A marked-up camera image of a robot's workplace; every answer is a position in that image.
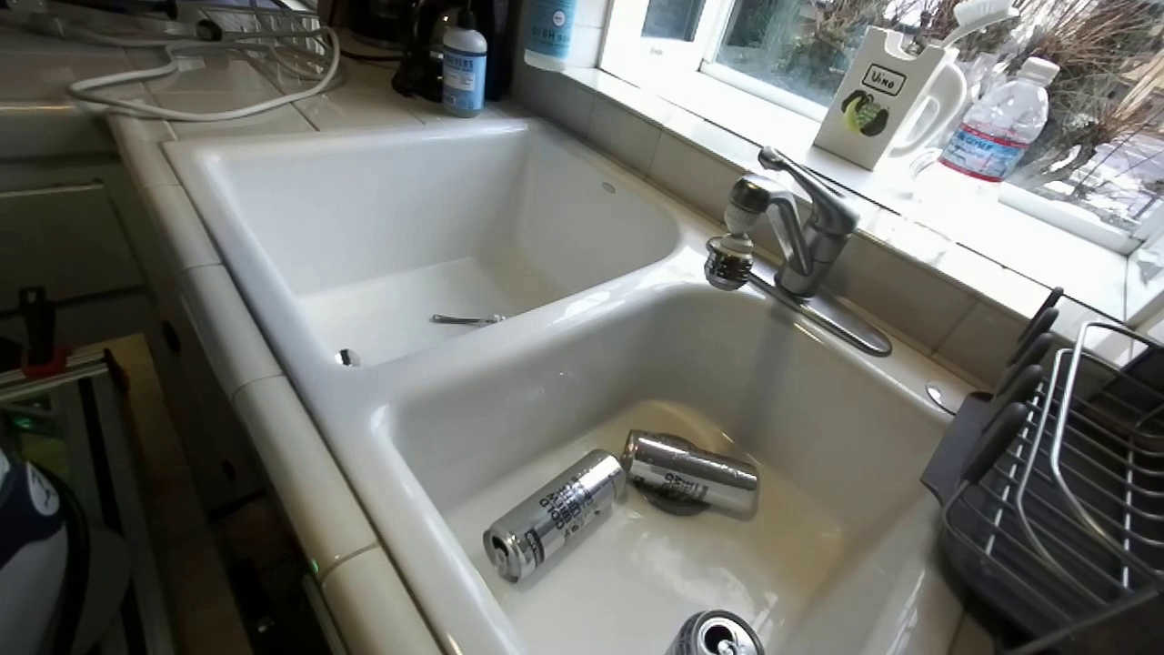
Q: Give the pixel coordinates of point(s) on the short white blue-label pump bottle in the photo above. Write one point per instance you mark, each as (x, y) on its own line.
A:
(463, 76)

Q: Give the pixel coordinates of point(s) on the clear plastic water bottle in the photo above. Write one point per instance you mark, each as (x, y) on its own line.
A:
(995, 128)

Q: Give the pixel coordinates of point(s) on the metal spoon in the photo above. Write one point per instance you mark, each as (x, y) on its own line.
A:
(467, 317)

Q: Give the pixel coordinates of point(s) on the silver drink can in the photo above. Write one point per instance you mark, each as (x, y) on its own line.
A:
(719, 638)
(552, 515)
(692, 476)

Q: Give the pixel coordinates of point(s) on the white double sink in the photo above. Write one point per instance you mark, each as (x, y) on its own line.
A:
(401, 205)

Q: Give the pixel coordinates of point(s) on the chrome sink faucet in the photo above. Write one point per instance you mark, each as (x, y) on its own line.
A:
(815, 238)

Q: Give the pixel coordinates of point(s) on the white carton with green logo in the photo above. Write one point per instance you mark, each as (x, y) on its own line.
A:
(868, 112)

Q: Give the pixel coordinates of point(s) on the black dish drying rack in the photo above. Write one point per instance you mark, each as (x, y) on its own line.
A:
(966, 460)

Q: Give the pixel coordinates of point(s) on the beige cabinet drawer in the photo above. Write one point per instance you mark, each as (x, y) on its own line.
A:
(61, 230)

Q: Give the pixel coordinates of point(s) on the black red clamp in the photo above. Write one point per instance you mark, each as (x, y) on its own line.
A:
(38, 329)

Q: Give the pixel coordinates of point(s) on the white dark round appliance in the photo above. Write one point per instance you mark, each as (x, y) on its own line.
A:
(31, 547)

